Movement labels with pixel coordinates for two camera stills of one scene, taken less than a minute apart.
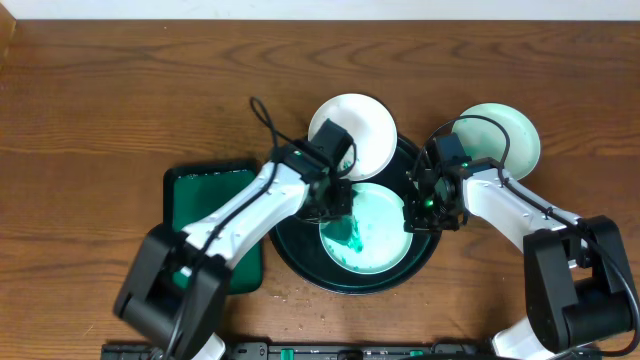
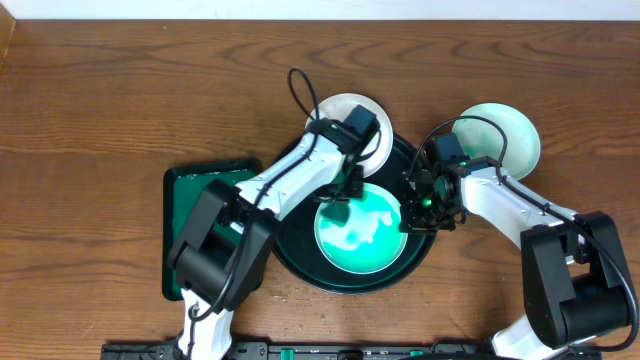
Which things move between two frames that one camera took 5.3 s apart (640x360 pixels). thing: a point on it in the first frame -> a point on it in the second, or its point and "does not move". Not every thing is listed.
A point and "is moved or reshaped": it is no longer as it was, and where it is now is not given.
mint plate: x=498 y=132 does not move
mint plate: x=379 y=240 does not move
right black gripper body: x=430 y=213 does not move
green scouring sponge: x=340 y=228 is moved or reshaped
